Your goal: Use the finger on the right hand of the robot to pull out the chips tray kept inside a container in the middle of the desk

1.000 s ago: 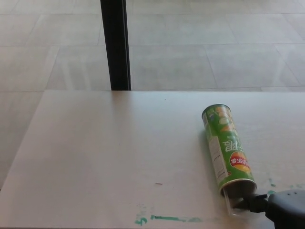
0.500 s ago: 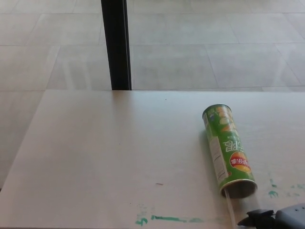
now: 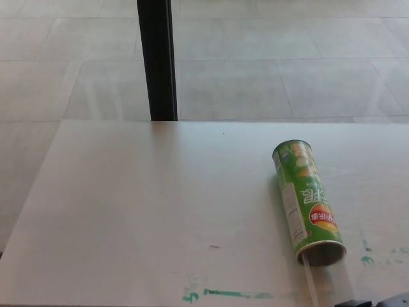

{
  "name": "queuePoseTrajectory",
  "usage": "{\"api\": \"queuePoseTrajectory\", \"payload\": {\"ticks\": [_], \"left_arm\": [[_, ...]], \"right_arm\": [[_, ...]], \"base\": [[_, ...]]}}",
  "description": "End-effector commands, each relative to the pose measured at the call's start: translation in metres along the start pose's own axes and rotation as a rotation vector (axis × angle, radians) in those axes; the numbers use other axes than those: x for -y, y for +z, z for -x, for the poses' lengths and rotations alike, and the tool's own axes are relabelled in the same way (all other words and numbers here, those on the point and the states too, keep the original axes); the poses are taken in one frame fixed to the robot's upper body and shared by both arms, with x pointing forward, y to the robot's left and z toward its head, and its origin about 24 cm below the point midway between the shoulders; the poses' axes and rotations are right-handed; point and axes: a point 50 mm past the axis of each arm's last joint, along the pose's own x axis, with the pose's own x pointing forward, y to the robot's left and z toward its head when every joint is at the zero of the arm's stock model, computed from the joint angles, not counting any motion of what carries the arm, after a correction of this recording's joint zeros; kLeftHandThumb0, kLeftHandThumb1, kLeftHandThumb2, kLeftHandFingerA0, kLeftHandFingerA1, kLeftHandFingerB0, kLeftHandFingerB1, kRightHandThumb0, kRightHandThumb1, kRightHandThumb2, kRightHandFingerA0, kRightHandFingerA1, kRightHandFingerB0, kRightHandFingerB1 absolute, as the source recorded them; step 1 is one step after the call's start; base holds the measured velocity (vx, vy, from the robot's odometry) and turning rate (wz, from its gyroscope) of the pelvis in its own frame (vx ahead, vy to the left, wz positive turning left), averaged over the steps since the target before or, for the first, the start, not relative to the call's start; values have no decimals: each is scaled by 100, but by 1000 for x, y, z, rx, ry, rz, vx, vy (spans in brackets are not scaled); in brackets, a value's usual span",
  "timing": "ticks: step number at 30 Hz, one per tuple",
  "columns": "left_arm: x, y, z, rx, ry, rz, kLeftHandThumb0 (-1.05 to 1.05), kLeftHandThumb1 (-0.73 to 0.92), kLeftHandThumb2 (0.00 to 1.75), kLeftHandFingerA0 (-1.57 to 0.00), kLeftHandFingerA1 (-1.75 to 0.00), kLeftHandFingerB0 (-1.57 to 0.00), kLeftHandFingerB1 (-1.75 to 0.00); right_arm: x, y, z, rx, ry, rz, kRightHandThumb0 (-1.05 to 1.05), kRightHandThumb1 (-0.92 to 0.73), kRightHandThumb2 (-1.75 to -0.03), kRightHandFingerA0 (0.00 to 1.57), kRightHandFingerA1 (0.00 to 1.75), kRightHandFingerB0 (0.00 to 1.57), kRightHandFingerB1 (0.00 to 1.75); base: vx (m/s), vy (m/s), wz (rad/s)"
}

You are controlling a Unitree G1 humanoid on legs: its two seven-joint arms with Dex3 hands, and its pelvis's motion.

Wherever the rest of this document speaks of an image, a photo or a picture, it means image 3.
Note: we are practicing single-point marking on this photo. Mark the green chips can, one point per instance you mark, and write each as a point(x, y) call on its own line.
point(300, 195)

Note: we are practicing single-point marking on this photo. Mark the black vertical pillar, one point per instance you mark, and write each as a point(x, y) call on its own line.
point(158, 60)

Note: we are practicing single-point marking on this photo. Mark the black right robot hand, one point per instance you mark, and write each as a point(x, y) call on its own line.
point(354, 303)

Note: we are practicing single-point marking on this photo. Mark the clear plastic lid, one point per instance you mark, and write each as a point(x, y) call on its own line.
point(312, 282)

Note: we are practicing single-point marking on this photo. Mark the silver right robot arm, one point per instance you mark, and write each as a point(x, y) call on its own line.
point(393, 302)

